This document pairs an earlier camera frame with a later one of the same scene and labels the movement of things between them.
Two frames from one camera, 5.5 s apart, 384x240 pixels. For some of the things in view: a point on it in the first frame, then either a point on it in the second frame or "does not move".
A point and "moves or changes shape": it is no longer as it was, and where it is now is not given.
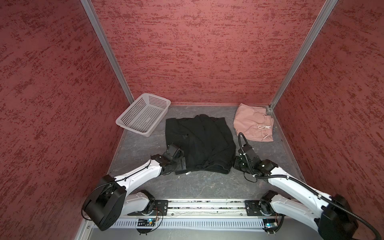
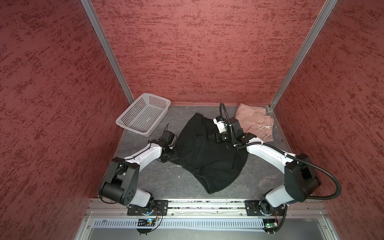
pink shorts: x=252 y=123 does not move
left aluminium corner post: x=108 y=45 does not move
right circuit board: x=270 y=225 does not move
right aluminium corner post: x=327 y=9 does not move
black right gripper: x=237 y=160 -> x=216 y=135
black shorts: x=205 y=141 moves or changes shape
